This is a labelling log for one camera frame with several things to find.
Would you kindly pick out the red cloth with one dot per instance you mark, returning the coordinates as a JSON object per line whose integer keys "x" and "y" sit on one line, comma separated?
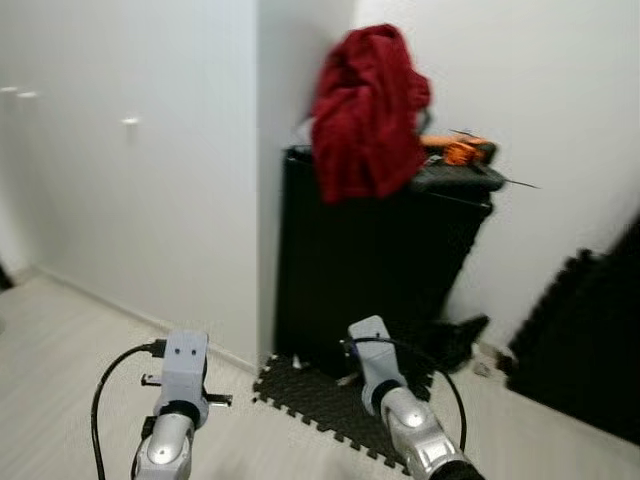
{"x": 365, "y": 120}

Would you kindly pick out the white wardrobe knob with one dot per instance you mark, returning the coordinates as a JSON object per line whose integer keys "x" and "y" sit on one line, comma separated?
{"x": 8, "y": 90}
{"x": 27, "y": 95}
{"x": 130, "y": 121}

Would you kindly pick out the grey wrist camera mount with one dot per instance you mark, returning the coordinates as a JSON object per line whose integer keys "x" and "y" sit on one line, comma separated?
{"x": 375, "y": 360}
{"x": 183, "y": 365}

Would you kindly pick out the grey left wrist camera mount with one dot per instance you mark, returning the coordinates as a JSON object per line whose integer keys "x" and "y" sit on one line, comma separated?
{"x": 183, "y": 365}

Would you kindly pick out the black cabinet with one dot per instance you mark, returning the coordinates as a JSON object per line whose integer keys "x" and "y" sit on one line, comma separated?
{"x": 370, "y": 270}

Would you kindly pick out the black foam floor mat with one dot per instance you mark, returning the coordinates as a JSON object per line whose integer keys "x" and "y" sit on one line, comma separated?
{"x": 310, "y": 405}

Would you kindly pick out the orange tool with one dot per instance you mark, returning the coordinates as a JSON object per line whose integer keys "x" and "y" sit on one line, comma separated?
{"x": 462, "y": 150}

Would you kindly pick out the black foam panel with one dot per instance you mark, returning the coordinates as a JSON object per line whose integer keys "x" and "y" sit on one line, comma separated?
{"x": 585, "y": 340}

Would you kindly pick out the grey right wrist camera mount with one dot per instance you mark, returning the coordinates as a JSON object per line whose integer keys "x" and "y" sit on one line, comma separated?
{"x": 375, "y": 360}

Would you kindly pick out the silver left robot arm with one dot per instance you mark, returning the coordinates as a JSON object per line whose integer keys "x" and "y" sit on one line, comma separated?
{"x": 165, "y": 445}

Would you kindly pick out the thin black rod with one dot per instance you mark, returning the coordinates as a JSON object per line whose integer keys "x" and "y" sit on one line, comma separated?
{"x": 520, "y": 182}

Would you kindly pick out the black tray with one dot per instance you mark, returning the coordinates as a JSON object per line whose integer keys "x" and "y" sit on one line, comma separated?
{"x": 460, "y": 178}

